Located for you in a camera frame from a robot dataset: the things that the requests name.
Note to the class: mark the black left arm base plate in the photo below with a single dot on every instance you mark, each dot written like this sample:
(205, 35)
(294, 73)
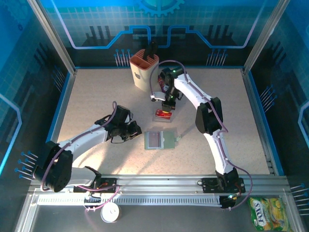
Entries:
(108, 181)

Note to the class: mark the clear acrylic card box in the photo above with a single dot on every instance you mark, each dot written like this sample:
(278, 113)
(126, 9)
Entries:
(163, 119)

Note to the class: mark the red credit card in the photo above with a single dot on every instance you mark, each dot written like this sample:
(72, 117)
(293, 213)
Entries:
(164, 114)

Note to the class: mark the cream and orange knife block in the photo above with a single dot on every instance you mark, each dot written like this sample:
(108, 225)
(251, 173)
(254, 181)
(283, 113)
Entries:
(144, 75)

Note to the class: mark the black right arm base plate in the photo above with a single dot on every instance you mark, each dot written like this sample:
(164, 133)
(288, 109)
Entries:
(208, 184)

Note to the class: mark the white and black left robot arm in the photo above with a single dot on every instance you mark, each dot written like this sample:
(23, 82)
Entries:
(84, 140)

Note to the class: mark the green card holder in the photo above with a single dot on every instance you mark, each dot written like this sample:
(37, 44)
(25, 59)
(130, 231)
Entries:
(167, 141)

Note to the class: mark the black controller board green light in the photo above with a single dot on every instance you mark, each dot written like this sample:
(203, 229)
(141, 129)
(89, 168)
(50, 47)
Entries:
(229, 201)

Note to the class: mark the maroon credit card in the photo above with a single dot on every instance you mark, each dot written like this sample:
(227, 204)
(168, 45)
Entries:
(154, 140)

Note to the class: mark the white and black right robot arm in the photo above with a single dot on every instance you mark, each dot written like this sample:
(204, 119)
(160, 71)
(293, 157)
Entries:
(190, 89)

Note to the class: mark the yellow Fox's candy bag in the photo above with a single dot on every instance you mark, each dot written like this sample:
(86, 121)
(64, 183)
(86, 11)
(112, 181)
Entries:
(268, 213)

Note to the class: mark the white round tape roll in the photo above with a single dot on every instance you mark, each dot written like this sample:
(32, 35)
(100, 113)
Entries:
(109, 212)

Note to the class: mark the aluminium frame post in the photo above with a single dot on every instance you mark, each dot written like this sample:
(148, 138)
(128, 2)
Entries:
(51, 36)
(265, 36)

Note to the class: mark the aluminium side rail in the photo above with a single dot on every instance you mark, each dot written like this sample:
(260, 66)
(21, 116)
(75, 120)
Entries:
(256, 116)
(68, 96)

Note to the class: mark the aluminium mounting rail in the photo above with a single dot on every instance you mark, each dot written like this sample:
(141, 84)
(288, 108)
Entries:
(157, 183)

